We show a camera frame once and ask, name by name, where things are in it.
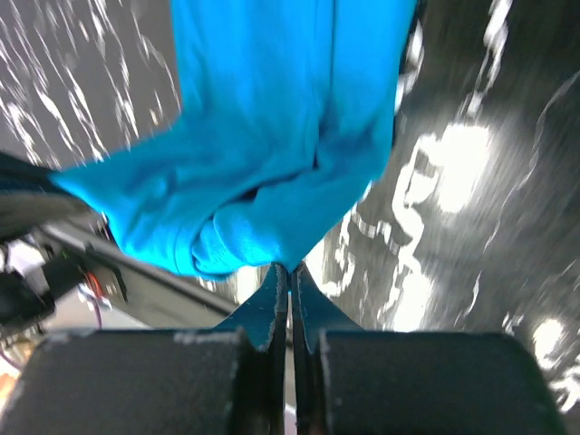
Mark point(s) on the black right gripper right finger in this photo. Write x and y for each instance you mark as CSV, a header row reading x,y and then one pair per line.
x,y
352,381

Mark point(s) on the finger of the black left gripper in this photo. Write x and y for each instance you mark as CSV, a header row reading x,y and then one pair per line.
x,y
29,199

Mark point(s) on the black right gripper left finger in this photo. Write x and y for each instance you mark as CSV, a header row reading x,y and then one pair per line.
x,y
229,379

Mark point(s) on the bright blue t shirt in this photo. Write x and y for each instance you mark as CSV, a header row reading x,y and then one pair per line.
x,y
287,117

